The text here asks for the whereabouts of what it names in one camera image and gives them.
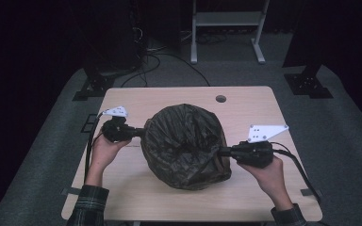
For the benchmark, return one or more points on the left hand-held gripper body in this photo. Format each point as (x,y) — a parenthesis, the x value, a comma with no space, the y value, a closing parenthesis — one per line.
(116,130)

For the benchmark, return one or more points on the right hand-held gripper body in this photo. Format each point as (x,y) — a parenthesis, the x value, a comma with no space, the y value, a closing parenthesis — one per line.
(253,153)

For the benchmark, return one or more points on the black plastic garbage bag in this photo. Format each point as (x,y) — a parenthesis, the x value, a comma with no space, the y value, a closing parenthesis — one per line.
(182,147)

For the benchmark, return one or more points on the person's left hand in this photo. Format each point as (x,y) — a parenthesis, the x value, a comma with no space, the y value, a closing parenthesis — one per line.
(102,155)

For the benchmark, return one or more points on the person's right hand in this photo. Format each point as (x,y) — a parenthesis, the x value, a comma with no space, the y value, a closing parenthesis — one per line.
(271,180)

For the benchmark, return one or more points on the black stand base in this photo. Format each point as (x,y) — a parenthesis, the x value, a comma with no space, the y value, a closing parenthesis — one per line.
(308,84)
(94,88)

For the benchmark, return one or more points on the round grey table grommet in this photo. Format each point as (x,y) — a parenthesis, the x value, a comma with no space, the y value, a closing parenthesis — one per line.
(221,99)

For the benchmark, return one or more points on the grey tape strip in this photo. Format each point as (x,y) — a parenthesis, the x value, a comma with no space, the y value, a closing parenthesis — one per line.
(309,192)
(72,190)

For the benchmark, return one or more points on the white metal stand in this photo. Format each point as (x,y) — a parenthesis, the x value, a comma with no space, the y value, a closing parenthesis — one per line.
(227,18)

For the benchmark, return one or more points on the black tape frame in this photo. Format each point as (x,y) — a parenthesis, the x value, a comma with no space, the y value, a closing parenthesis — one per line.
(86,127)

